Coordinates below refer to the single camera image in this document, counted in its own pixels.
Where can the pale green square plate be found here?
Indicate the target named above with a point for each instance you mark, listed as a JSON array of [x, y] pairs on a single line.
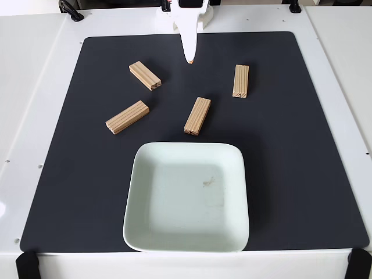
[[151, 162]]

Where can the wooden block printed three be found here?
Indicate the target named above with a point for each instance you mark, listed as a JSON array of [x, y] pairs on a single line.
[[240, 80]]

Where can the black table clamp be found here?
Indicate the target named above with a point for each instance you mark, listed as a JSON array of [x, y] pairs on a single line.
[[295, 7], [71, 11], [360, 264], [27, 266]]

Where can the black rubber mat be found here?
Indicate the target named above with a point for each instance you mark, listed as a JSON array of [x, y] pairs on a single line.
[[87, 145]]

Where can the grooved wooden block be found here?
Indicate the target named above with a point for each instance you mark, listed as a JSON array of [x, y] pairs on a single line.
[[197, 116], [144, 75], [127, 117]]

